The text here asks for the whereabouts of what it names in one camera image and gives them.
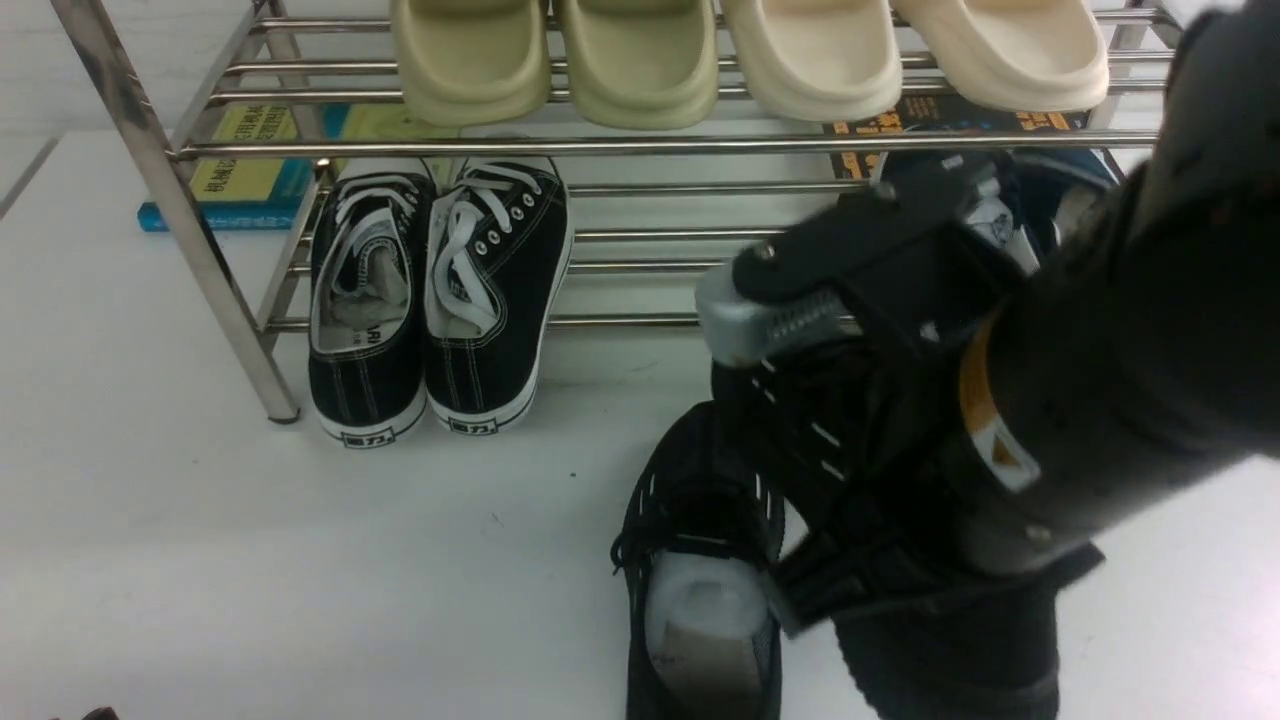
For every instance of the cream foam slipper left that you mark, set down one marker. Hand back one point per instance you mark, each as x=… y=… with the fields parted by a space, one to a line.
x=822 y=61

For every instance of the cream foam slipper right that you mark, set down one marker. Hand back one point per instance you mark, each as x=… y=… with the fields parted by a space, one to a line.
x=1015 y=55

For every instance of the stainless steel shoe rack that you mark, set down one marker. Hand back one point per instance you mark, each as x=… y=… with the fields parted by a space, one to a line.
x=257 y=102

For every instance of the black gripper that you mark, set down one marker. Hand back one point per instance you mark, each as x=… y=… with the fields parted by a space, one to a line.
x=932 y=270

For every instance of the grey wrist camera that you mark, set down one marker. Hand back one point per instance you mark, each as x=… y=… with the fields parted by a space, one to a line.
x=740 y=332

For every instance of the green foam slipper right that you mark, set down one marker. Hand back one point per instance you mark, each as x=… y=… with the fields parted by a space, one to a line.
x=648 y=65

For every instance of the yellow blue book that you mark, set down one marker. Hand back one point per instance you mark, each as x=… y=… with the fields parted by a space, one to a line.
x=265 y=194

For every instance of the navy canvas shoe right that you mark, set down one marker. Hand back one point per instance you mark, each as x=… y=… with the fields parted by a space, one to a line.
x=1051 y=191

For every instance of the black orange book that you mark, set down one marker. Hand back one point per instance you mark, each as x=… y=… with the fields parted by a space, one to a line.
x=951 y=112

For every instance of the green foam slipper left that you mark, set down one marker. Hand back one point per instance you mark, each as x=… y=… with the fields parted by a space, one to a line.
x=471 y=63

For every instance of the green foam slipper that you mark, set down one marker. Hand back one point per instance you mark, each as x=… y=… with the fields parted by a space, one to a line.
x=648 y=65
x=471 y=63

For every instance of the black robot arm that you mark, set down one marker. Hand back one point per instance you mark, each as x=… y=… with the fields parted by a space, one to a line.
x=1183 y=289

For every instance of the black knit sneaker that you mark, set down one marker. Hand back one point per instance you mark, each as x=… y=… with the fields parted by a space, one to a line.
x=950 y=640
x=698 y=531

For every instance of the black canvas sneaker right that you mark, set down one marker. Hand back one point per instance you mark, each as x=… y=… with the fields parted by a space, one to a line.
x=499 y=246

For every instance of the black canvas sneaker left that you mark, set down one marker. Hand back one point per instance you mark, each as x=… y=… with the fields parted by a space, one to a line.
x=366 y=329

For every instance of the cream foam slipper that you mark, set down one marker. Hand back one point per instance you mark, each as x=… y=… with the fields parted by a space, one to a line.
x=822 y=61
x=1015 y=55

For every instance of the black canvas sneaker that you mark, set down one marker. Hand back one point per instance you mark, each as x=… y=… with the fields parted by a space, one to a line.
x=499 y=246
x=366 y=329

